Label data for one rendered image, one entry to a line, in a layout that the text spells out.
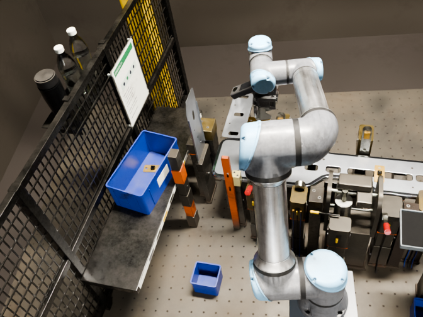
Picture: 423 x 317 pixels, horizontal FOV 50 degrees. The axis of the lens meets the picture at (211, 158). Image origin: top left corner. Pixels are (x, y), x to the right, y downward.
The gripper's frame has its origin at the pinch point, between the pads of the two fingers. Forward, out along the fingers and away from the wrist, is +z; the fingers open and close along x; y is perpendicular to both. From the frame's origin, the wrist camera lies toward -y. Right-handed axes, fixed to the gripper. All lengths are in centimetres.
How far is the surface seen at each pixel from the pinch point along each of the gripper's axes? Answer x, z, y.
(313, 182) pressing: -8.1, 25.3, 22.0
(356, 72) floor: 180, 126, 43
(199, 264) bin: -40, 49, -20
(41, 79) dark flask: -24, -35, -65
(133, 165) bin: -15, 18, -51
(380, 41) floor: 221, 125, 60
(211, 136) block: 9.0, 22.9, -23.6
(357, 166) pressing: 2.3, 25.5, 38.4
